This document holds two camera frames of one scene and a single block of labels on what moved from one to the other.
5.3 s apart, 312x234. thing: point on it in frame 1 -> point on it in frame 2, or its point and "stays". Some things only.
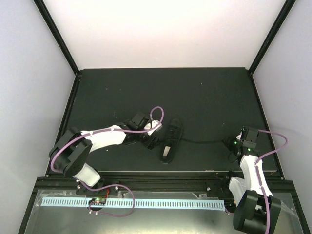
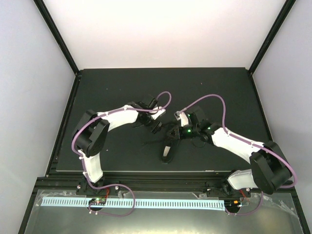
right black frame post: x=287 y=6 stays
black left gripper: x=150 y=143 -> x=155 y=126
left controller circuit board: x=97 y=201 stays
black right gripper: x=226 y=143 -> x=179 y=134
